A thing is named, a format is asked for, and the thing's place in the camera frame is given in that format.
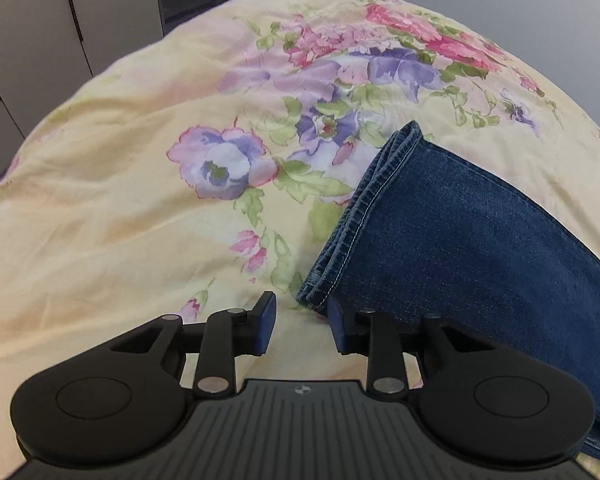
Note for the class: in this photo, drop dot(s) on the blue denim pants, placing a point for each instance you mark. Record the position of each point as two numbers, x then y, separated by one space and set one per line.
460 240

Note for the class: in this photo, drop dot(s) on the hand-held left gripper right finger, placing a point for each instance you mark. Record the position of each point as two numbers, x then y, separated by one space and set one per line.
336 324

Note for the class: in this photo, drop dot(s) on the white wardrobe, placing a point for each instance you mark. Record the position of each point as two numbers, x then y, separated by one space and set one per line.
40 30

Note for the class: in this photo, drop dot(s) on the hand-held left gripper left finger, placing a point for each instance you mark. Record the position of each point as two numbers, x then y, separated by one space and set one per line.
267 321

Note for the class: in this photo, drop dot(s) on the yellow floral bed sheet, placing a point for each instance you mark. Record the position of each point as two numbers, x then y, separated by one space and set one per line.
145 220

